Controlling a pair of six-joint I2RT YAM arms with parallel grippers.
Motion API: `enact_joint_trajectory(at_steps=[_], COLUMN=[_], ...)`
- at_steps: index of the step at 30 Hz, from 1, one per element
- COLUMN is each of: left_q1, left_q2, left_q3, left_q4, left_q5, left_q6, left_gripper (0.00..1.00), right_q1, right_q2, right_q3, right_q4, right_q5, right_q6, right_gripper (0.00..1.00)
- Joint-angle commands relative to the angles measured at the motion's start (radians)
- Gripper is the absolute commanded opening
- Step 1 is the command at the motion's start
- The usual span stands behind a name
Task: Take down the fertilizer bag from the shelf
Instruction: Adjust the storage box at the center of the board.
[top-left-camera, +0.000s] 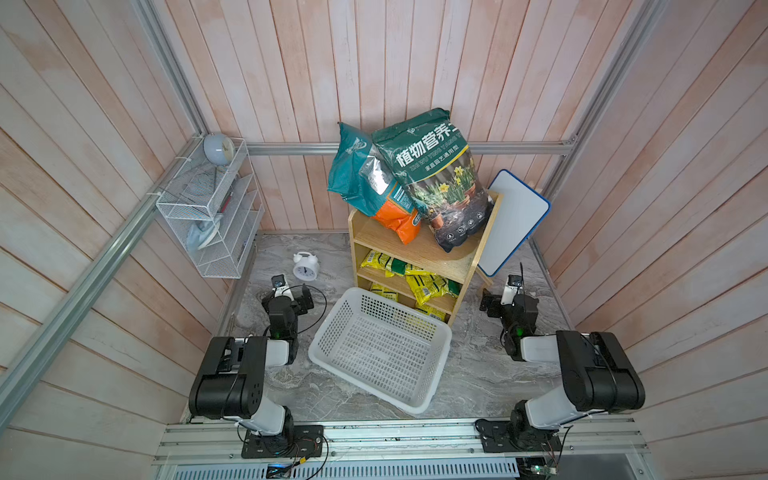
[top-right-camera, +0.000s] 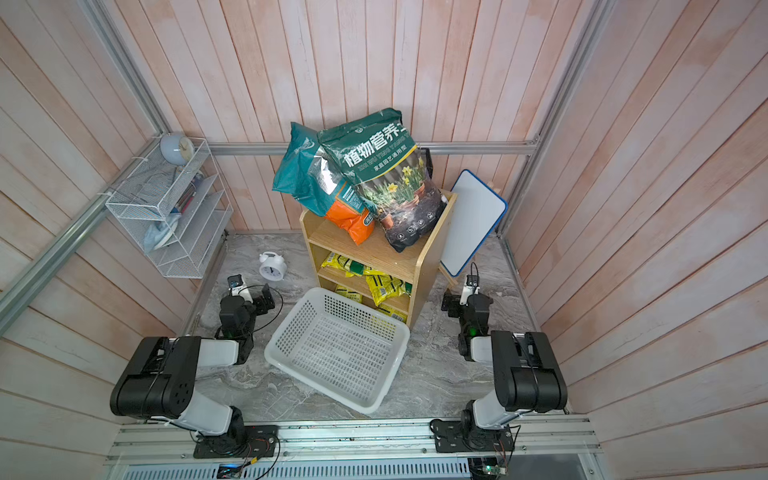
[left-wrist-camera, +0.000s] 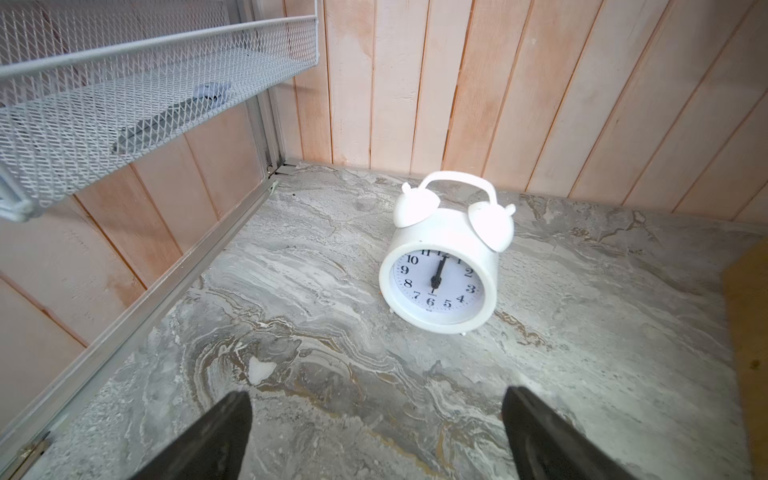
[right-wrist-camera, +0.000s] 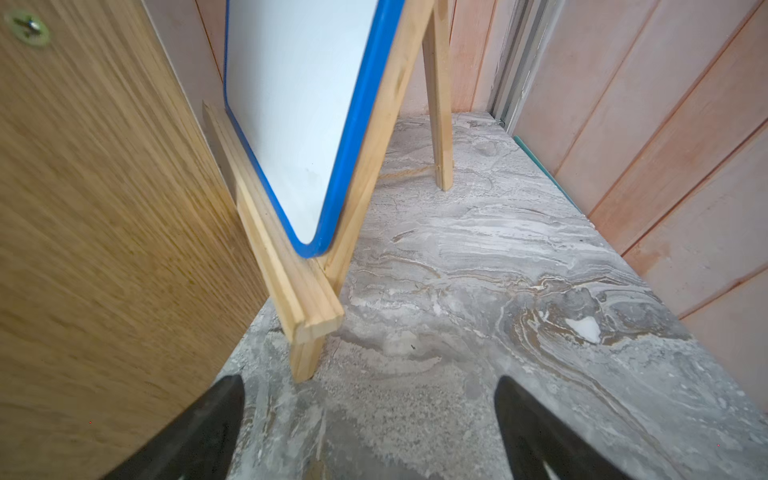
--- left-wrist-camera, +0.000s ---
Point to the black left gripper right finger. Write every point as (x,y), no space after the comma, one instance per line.
(546,446)

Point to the white twin-bell alarm clock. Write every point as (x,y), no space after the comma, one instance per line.
(440,273)

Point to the white wire mesh rack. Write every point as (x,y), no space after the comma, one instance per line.
(88,87)

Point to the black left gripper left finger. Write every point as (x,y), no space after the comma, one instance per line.
(211,448)

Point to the wooden shelf cabinet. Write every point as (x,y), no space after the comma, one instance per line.
(745,292)

